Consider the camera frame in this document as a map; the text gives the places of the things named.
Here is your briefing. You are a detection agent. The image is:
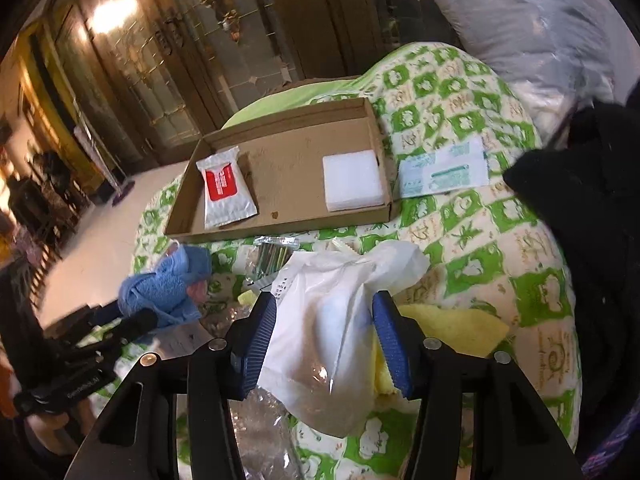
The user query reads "red and white wipes packet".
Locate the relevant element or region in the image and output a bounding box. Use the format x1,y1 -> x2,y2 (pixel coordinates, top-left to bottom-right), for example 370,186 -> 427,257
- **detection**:
195,145 -> 259,229

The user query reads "dark furniture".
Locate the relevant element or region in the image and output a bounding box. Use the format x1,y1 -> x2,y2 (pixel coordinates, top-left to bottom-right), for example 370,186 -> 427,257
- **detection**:
0,147 -> 88,271

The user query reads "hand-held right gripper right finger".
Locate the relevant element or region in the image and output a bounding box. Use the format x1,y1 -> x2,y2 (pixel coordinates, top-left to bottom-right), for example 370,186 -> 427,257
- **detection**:
372,290 -> 584,480

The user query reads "wooden door with glass panes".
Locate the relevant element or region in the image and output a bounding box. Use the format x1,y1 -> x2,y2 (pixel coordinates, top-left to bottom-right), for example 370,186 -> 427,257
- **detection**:
52,0 -> 281,163

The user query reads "lime green sheet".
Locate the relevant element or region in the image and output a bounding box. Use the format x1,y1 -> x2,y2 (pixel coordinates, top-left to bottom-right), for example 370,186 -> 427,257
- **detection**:
221,79 -> 363,130

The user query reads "clear packet of green sticks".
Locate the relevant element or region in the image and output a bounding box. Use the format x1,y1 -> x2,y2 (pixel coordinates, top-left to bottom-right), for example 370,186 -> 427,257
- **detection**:
251,237 -> 301,283

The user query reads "green printed blanket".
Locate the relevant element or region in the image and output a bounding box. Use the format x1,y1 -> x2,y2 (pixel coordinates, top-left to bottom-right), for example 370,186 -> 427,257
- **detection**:
130,41 -> 584,480

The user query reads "yellow cloth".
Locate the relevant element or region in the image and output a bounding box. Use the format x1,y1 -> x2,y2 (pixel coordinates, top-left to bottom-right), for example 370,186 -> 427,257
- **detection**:
371,304 -> 510,397

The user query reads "green and white flat packet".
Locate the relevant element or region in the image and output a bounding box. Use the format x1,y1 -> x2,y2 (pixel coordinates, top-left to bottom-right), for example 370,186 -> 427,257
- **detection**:
398,138 -> 489,199

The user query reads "white foam pad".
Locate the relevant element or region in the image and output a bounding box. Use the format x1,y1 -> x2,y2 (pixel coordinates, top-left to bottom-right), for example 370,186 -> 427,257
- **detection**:
322,149 -> 389,212

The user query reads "grey pillow in clear plastic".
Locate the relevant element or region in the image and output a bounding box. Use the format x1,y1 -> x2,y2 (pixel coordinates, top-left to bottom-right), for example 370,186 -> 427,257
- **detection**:
417,0 -> 623,133

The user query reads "blue towel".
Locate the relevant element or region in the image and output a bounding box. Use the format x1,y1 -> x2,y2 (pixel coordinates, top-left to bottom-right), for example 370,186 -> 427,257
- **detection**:
118,245 -> 214,327

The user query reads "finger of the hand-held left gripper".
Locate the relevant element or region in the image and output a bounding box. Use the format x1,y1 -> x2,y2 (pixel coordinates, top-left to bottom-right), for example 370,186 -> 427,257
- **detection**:
107,307 -> 160,342

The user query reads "cardboard box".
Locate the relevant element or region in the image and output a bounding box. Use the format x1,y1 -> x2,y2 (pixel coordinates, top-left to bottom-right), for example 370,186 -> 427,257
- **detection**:
164,96 -> 392,239

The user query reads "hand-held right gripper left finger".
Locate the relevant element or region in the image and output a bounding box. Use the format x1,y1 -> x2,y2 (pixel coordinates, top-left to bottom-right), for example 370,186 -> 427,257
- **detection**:
65,291 -> 278,480

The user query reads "white plastic bag packet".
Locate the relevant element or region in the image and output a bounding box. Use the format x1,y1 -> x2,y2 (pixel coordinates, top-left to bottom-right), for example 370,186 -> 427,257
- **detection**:
256,240 -> 432,439

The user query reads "black cloth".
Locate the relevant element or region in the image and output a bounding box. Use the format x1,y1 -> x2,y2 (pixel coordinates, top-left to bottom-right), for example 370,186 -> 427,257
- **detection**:
502,100 -> 640,411

